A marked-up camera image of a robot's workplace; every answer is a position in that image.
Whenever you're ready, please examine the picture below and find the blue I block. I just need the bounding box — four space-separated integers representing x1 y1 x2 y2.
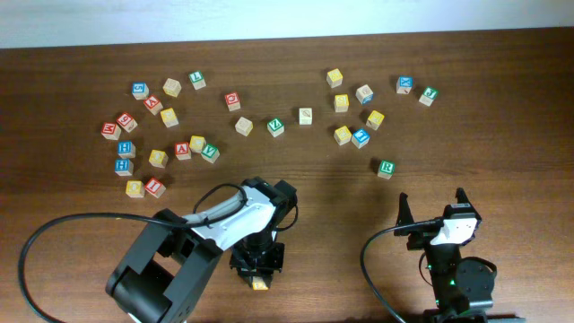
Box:
352 128 370 149

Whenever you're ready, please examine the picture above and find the plain top yellow-side block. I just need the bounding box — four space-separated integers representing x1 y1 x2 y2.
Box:
162 78 182 98

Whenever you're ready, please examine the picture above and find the blue X block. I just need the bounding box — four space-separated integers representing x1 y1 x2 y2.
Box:
396 75 413 94

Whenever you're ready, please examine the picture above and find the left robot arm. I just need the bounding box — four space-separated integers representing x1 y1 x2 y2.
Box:
106 177 298 323

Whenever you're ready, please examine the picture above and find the green Z block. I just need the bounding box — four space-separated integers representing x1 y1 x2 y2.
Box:
267 118 285 137

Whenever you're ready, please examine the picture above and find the yellow O block front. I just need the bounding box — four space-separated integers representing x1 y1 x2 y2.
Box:
125 180 145 198

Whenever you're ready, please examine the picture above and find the yellow block right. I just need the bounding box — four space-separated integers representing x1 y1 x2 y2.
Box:
366 110 385 130

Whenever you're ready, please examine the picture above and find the red a block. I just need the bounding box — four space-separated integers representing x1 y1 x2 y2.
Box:
174 142 192 161
143 95 163 115

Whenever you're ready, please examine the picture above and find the red I block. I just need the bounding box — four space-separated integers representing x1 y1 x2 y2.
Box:
144 178 166 198

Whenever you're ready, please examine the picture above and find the green L block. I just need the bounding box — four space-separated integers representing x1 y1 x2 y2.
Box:
188 71 206 90

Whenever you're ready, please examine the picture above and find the blue h block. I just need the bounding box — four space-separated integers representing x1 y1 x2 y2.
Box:
117 141 136 159
114 159 134 176

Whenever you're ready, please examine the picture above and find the green V block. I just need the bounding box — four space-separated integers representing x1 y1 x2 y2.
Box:
201 144 220 163

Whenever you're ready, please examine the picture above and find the plain top block red-side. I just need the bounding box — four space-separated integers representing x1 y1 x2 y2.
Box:
299 108 313 126

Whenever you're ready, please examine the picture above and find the blue H block upper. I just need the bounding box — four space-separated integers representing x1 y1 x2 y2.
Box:
117 141 136 159

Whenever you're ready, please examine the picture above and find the red M block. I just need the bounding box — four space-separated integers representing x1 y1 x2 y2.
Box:
100 122 121 140

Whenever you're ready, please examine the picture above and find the yellow O block middle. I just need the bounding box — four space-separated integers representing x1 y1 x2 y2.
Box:
148 150 169 169

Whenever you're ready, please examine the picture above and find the red A block front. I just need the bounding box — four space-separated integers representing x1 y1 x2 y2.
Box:
174 142 192 161

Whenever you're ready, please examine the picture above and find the yellow C block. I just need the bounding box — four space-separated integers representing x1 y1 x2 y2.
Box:
189 135 206 153

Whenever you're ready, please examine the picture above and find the green J block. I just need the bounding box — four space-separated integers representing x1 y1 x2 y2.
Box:
419 86 439 107

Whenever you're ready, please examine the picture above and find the red 9 block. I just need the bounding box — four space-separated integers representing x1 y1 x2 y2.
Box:
117 112 137 133

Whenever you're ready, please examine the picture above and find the yellow block near A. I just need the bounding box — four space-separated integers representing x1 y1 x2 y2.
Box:
161 108 178 127

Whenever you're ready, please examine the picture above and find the yellow block back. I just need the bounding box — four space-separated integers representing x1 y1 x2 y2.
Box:
326 68 344 88

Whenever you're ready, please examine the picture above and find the yellow block lower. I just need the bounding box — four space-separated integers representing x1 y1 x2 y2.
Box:
334 126 352 145

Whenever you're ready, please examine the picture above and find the red A block back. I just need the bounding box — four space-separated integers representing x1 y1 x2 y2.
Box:
143 95 163 115

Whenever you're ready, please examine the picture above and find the yellow o block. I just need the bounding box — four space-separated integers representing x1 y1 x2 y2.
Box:
125 180 145 198
148 150 169 169

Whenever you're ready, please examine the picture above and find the plain top wooden block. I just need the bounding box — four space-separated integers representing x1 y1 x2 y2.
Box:
235 117 253 136

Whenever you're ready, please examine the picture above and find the green R block right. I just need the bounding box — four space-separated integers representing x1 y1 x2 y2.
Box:
378 160 396 179

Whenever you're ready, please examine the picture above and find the blue H block lower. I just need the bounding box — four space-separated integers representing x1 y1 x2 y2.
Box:
114 159 134 176

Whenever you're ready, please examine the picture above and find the red Q block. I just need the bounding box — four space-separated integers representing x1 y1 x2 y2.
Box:
224 92 241 111

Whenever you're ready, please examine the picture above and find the yellow S block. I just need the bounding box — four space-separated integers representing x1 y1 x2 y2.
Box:
251 276 269 291

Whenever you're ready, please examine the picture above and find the blue D side block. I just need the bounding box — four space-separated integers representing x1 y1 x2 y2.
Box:
355 84 374 105

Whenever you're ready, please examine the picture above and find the blue 5 block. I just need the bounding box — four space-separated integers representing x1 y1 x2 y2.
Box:
131 83 149 100

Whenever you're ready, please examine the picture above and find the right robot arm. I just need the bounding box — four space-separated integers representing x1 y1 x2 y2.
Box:
396 188 497 323

